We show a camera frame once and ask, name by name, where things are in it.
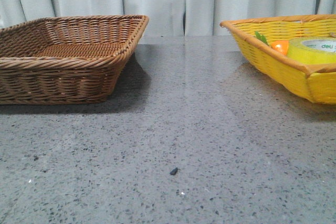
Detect brown wicker basket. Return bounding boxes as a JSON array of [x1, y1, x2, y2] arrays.
[[1, 15, 149, 105]]

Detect yellow wicker basket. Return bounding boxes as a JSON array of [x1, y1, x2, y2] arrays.
[[220, 14, 335, 104]]

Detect yellow tape roll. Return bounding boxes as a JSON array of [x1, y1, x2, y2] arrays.
[[287, 37, 335, 65]]

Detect small black debris piece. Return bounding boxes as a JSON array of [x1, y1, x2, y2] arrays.
[[170, 167, 179, 176]]

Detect orange plastic carrot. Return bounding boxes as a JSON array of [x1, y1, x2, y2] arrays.
[[255, 31, 289, 55]]

